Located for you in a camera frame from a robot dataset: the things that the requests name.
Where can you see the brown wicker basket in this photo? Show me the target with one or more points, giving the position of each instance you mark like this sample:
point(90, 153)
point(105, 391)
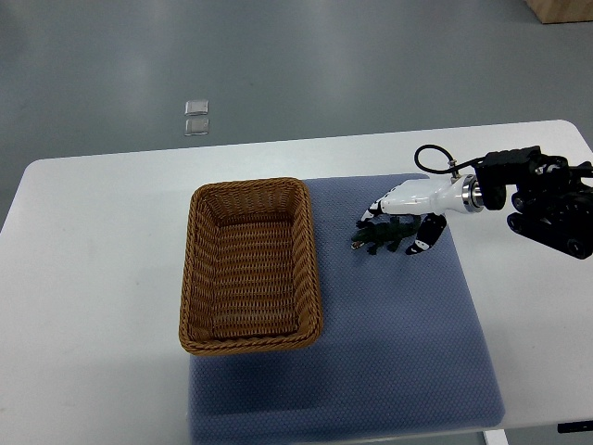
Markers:
point(250, 275)

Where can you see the black clamp under table edge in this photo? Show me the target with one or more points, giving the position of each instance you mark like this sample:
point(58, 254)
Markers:
point(575, 427)

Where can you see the white table leg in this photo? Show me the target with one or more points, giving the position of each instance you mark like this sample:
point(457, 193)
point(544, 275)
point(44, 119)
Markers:
point(495, 437)

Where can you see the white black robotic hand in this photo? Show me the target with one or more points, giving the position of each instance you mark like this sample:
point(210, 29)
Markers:
point(429, 199)

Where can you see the blue grey fabric mat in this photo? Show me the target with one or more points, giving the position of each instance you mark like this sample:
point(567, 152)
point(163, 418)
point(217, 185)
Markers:
point(401, 351)

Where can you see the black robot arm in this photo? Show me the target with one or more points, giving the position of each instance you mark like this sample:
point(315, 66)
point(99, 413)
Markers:
point(553, 206)

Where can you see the upper metal floor plate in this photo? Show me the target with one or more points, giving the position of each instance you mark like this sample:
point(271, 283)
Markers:
point(196, 107)

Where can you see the dark toy crocodile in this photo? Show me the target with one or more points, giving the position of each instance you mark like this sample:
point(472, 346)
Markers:
point(391, 233)

